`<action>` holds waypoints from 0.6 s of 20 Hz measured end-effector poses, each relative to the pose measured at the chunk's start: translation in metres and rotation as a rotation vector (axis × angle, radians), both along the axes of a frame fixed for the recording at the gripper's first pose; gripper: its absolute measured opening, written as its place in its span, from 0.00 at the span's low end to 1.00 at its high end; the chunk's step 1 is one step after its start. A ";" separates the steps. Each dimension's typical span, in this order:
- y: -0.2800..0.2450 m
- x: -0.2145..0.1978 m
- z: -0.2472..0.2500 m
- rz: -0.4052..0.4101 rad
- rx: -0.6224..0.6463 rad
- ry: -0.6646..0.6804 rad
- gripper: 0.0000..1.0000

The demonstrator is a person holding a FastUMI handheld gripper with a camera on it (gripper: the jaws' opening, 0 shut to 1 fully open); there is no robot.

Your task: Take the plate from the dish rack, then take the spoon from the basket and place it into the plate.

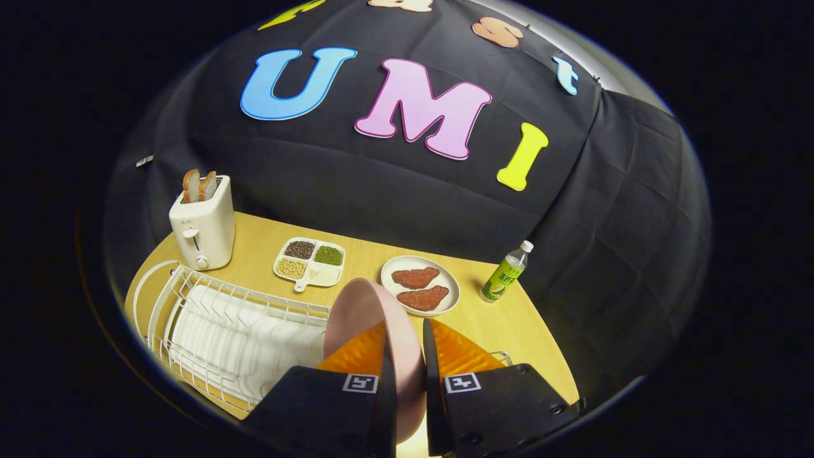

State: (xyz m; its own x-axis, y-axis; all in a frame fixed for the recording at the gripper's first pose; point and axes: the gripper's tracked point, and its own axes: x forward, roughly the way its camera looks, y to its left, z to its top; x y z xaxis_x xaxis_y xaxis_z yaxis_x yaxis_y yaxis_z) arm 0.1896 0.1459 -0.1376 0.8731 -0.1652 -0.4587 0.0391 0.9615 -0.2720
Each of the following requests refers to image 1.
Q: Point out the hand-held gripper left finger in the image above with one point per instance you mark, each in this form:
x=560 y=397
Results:
x=388 y=407

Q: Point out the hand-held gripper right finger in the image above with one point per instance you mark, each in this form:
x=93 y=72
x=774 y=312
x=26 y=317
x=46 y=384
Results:
x=434 y=407

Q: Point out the pink plate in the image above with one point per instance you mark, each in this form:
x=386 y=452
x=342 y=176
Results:
x=362 y=312

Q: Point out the beige plate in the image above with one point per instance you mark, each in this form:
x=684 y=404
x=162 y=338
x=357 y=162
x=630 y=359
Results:
x=416 y=261

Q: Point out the brown meat patty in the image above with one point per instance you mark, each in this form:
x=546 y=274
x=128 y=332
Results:
x=423 y=299
x=414 y=278

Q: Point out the green tea bottle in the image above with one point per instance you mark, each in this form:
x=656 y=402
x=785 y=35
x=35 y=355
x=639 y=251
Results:
x=502 y=277

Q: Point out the white divided snack tray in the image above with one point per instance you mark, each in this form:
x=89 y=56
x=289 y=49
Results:
x=322 y=275

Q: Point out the pile of green beans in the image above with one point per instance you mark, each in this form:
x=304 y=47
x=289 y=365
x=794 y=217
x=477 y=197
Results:
x=329 y=255

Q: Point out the pile of yellow beans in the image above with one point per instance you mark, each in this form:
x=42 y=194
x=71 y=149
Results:
x=291 y=268

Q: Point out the pile of dark beans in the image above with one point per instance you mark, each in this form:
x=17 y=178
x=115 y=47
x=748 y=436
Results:
x=299 y=249

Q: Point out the black backdrop cloth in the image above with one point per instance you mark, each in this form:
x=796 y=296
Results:
x=381 y=191

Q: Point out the white toaster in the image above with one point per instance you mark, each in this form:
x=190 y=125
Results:
x=210 y=229

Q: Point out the brown toast slice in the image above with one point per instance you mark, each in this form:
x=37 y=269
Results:
x=208 y=186
x=191 y=186

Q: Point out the small white tag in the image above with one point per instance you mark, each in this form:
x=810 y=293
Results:
x=144 y=161

